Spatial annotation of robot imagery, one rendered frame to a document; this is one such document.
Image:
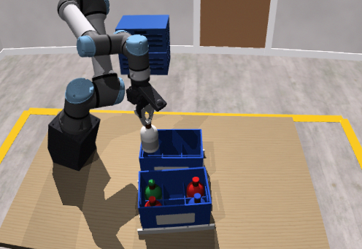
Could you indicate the blue crate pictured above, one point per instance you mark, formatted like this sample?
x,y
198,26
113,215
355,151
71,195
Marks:
x,y
174,210
174,142

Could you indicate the red bottle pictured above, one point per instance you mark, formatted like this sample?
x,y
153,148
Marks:
x,y
152,202
195,187

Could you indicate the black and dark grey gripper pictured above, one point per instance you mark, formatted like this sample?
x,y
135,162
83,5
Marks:
x,y
143,105

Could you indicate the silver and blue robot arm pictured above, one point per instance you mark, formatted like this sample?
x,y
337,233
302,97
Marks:
x,y
107,88

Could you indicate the green bottle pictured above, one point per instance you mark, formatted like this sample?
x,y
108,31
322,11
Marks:
x,y
153,190

